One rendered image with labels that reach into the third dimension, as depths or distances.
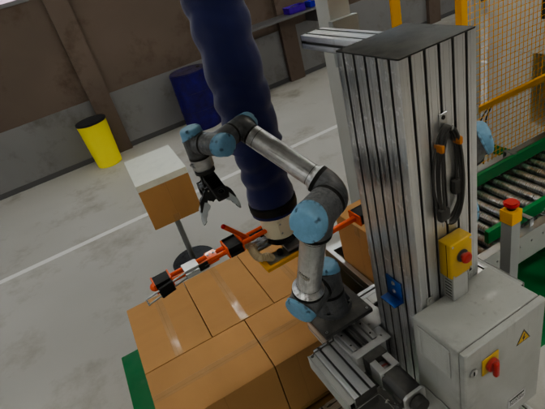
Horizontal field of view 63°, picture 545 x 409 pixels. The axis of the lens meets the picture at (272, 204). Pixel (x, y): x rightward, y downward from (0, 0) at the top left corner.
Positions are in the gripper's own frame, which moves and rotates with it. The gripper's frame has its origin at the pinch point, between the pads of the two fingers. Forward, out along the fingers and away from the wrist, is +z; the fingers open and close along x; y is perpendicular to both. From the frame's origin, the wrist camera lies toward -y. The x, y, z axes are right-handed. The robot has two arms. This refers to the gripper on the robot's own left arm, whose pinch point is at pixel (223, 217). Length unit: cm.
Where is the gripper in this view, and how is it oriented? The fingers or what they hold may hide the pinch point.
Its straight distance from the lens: 162.6
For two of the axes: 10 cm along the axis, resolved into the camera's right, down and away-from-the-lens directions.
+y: -4.6, -3.6, 8.1
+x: -8.5, 4.3, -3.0
